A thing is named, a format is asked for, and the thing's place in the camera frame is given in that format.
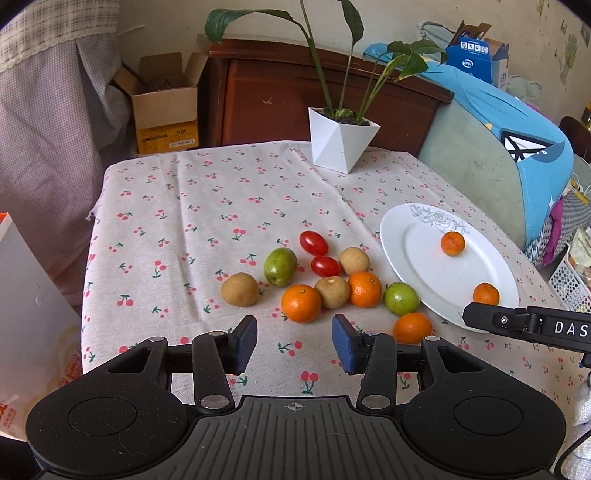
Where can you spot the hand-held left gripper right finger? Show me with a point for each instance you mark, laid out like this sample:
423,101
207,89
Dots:
344,345

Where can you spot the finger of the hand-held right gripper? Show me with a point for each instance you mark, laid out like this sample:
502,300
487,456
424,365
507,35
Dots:
489,317

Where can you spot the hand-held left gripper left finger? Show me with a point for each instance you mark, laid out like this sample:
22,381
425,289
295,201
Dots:
244,345

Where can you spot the small orange mandarin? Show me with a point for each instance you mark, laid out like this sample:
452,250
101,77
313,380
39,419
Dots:
452,243
486,294

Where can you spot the large brown round fruit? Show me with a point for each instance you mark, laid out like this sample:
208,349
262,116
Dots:
239,289

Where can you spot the small green jujube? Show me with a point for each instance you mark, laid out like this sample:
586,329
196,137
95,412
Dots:
401,298

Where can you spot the red cherry tomato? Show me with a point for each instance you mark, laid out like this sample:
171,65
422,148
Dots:
314,242
325,266

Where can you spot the white plate with floral print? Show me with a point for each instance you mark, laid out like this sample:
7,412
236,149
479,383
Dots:
425,267

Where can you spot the large green jujube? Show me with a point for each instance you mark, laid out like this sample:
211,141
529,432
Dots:
280,266

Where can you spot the white perforated basket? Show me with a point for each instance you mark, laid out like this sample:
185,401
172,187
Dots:
565,281

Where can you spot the magenta cloth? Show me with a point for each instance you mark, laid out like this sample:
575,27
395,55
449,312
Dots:
556,221

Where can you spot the houndstooth cloth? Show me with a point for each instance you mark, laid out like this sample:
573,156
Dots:
572,207

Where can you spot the cherry print tablecloth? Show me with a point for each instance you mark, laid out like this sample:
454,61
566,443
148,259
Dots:
194,230

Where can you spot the grey green cushion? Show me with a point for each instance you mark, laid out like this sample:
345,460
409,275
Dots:
475,166

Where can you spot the green plant in white pot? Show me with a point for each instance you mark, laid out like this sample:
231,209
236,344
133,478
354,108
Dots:
339,143

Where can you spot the blue cushion sofa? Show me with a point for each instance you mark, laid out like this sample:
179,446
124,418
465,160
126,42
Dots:
489,106

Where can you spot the white plastic bag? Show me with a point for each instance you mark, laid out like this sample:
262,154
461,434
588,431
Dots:
27,323

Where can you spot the open cardboard box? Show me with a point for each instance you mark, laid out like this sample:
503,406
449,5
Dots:
164,115

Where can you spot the dark wooden cabinet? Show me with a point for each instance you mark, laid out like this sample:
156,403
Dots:
268,97

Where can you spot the blue and white carton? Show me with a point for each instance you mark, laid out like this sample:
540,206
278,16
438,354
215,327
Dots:
471,60

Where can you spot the checked curtain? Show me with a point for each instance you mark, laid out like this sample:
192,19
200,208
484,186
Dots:
51,115

